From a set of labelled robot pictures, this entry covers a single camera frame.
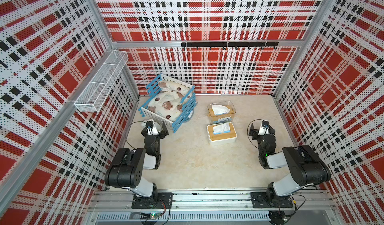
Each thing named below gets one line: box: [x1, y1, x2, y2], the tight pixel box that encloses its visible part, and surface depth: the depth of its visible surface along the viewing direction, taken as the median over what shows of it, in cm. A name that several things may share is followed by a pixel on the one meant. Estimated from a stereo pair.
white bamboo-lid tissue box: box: [206, 122, 238, 146], surface depth 94 cm
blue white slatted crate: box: [138, 73, 198, 134], surface depth 106 cm
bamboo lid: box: [207, 105, 236, 119], surface depth 103 cm
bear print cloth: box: [147, 80, 192, 122], surface depth 106 cm
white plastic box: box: [208, 133, 237, 145], surface depth 93 cm
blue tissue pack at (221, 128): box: [212, 122, 231, 135], surface depth 95 cm
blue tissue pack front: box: [212, 105, 231, 116], surface depth 104 cm
